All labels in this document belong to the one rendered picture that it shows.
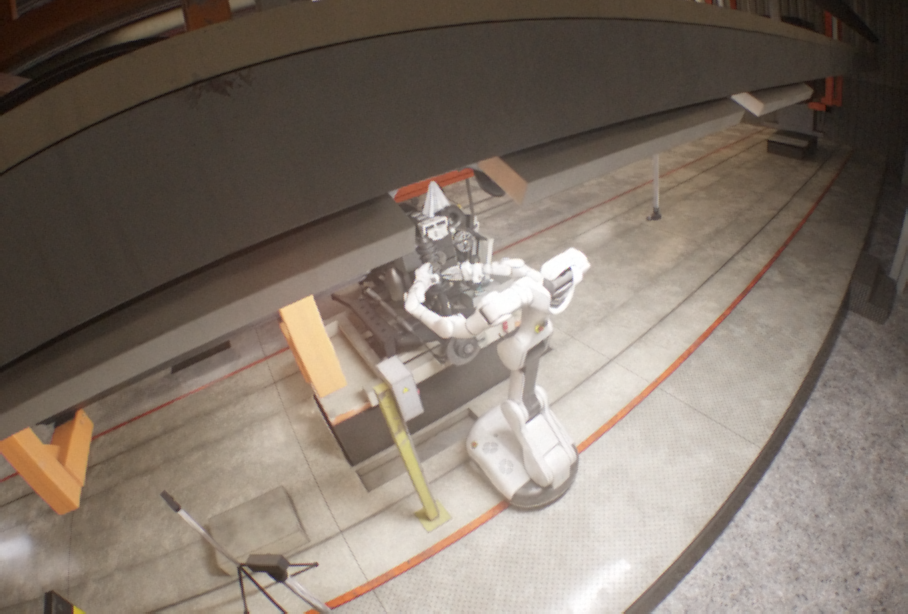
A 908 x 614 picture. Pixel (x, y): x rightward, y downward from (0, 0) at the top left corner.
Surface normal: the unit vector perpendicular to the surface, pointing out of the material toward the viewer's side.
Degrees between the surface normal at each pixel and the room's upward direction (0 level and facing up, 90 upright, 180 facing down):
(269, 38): 90
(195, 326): 117
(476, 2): 90
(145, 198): 90
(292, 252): 26
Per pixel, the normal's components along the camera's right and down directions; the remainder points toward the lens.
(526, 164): 0.09, -0.63
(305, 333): 0.54, 0.32
